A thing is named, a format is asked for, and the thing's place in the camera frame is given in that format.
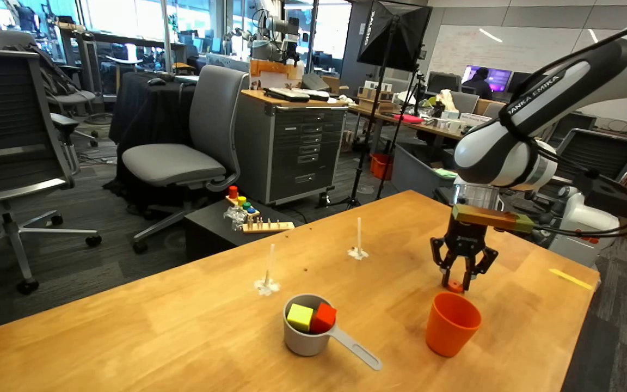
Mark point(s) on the cluttered wooden desk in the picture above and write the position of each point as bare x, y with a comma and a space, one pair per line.
443, 127

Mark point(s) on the black mesh office chair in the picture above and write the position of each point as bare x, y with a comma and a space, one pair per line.
32, 159

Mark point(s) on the yellow tape strip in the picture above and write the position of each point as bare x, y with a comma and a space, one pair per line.
572, 280

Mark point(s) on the clear peg stand right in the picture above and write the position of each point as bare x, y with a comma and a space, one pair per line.
358, 249

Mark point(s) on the yellow cube block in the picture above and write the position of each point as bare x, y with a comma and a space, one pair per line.
300, 317

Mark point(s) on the white ABB robot base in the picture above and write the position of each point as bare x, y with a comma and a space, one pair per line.
577, 216

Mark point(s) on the clear peg stand left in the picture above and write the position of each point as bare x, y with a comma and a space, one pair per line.
266, 286

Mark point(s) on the gray drawer cabinet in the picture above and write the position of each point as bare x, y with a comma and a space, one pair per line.
289, 152

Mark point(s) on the colorful wooden toy set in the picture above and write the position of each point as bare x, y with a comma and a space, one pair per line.
247, 218

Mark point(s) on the clear peg stand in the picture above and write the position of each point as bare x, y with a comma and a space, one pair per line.
266, 286
358, 249

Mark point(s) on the small black side table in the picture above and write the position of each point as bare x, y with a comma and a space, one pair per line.
207, 232

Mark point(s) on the orange disk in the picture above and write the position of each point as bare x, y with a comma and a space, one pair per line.
453, 286

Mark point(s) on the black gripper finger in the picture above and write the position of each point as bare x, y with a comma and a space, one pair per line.
445, 266
474, 266

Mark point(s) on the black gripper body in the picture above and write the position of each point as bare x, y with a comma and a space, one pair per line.
463, 241

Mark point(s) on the black softbox light stand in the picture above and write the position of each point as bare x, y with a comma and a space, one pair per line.
392, 40

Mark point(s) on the purple computer monitor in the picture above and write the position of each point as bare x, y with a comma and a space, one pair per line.
486, 81

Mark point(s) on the red cube block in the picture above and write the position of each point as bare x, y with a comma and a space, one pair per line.
322, 318

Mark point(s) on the gray office chair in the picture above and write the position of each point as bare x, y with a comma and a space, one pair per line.
202, 168

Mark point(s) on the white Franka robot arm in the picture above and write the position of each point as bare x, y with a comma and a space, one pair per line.
509, 153

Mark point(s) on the gray measuring cup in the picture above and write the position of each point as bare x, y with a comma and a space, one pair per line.
309, 344

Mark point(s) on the orange plastic cup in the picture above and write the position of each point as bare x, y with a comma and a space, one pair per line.
451, 324

